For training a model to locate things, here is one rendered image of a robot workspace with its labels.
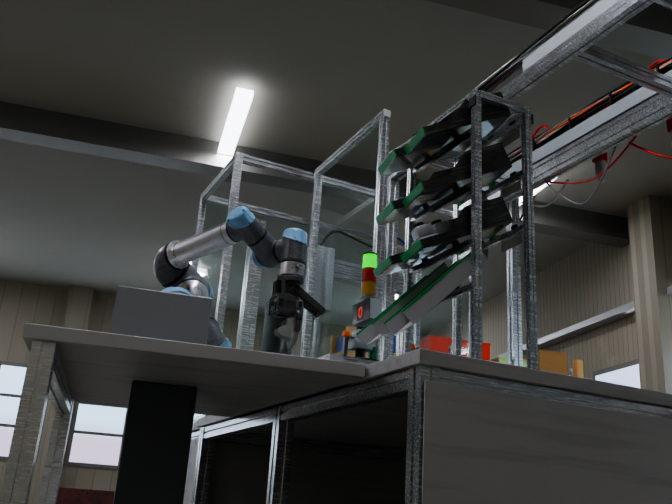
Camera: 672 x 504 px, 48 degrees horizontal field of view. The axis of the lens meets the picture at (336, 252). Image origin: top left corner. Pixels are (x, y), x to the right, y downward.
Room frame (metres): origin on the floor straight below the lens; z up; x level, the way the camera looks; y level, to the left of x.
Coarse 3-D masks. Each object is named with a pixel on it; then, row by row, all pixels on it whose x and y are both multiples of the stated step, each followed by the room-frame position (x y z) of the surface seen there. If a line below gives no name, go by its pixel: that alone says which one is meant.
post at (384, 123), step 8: (384, 120) 2.45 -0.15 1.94; (384, 128) 2.45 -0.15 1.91; (384, 136) 2.45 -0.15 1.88; (384, 144) 2.45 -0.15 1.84; (384, 152) 2.46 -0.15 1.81; (376, 176) 2.47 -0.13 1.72; (384, 176) 2.46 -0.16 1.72; (376, 184) 2.47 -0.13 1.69; (384, 184) 2.45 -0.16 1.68; (376, 192) 2.47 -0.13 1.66; (384, 192) 2.46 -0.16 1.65; (376, 200) 2.47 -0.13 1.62; (384, 200) 2.46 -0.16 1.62; (376, 208) 2.46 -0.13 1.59; (384, 208) 2.46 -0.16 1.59; (376, 216) 2.46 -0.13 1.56; (376, 224) 2.46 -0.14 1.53; (384, 224) 2.46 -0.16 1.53; (376, 232) 2.46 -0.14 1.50; (384, 232) 2.46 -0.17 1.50; (376, 240) 2.45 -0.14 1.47; (384, 240) 2.46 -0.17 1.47; (376, 248) 2.45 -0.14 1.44; (384, 248) 2.46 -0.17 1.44; (376, 280) 2.45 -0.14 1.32; (376, 288) 2.45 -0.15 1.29; (376, 296) 2.45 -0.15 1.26; (376, 344) 2.46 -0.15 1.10
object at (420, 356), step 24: (384, 360) 1.57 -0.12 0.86; (408, 360) 1.48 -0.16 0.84; (432, 360) 1.45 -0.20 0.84; (456, 360) 1.48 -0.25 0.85; (480, 360) 1.50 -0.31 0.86; (528, 384) 1.58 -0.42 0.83; (552, 384) 1.58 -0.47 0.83; (576, 384) 1.61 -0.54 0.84; (600, 384) 1.64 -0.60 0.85; (264, 408) 2.20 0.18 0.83; (360, 408) 2.08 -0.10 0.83; (384, 408) 2.05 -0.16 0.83; (264, 432) 2.82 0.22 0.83; (312, 432) 2.72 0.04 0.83; (336, 432) 2.67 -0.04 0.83; (360, 432) 2.63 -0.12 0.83; (384, 432) 2.58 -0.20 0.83
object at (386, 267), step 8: (392, 256) 1.90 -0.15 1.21; (400, 256) 1.90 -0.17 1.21; (432, 256) 1.99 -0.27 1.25; (384, 264) 1.93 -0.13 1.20; (392, 264) 1.90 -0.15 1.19; (400, 264) 1.94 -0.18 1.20; (408, 264) 1.98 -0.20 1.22; (416, 264) 2.03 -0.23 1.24; (376, 272) 2.00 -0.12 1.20; (384, 272) 1.97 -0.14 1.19; (392, 272) 2.02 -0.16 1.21
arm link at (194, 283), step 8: (184, 272) 2.38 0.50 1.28; (192, 272) 2.41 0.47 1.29; (176, 280) 2.38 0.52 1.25; (184, 280) 2.38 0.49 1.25; (192, 280) 2.38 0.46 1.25; (200, 280) 2.40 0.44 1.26; (184, 288) 2.37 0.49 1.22; (192, 288) 2.36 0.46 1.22; (200, 288) 2.39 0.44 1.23; (208, 288) 2.46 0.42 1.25; (208, 296) 2.43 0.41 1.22; (216, 328) 2.13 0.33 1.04; (208, 336) 2.10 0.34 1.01; (216, 336) 2.12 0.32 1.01; (224, 336) 2.16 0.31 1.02; (208, 344) 2.10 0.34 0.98; (216, 344) 2.12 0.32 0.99; (224, 344) 2.14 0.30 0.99
